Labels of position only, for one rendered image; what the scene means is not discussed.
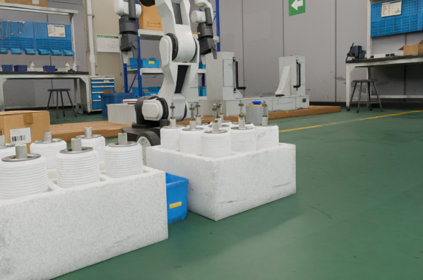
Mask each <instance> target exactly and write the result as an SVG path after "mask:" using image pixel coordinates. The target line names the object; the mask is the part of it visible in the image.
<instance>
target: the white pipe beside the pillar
mask: <svg viewBox="0 0 423 280"><path fill-rule="evenodd" d="M91 13H92V10H91V0H87V16H88V25H89V45H90V58H89V59H90V63H91V76H95V66H94V63H95V58H94V46H93V26H92V18H94V15H92V14H91Z"/></svg>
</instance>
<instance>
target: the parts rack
mask: <svg viewBox="0 0 423 280"><path fill-rule="evenodd" d="M135 4H138V0H135ZM215 4H216V11H213V13H214V12H216V15H215V17H214V19H213V21H214V20H215V18H216V26H217V35H216V36H213V39H214V40H216V41H217V52H218V51H220V20H219V0H215ZM136 20H137V31H138V33H137V34H136V35H137V42H138V46H139V48H138V59H137V64H135V65H137V69H130V70H127V67H131V66H135V65H127V64H123V73H124V85H125V93H128V92H130V90H131V88H132V86H133V83H134V81H135V78H136V76H137V74H138V96H135V97H138V98H141V97H142V75H164V73H163V71H162V68H141V58H140V40H155V41H160V40H161V38H162V37H163V36H164V32H163V31H156V30H142V29H139V20H138V18H137V19H136ZM192 35H193V36H194V38H195V39H197V40H198V43H199V42H201V40H199V39H198V34H192ZM205 73H206V69H198V75H201V83H202V86H204V85H205ZM127 74H135V77H134V79H133V82H132V85H131V86H130V88H129V90H128V77H127ZM198 99H207V96H198Z"/></svg>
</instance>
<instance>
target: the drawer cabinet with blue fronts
mask: <svg viewBox="0 0 423 280"><path fill-rule="evenodd" d="M79 86H80V96H81V103H86V85H85V82H84V81H83V80H82V79H81V78H80V79H79ZM103 90H113V91H115V77H114V76H89V95H90V106H91V112H89V113H88V112H87V106H81V111H83V113H84V114H91V115H94V114H102V107H101V96H100V95H99V94H104V92H103Z"/></svg>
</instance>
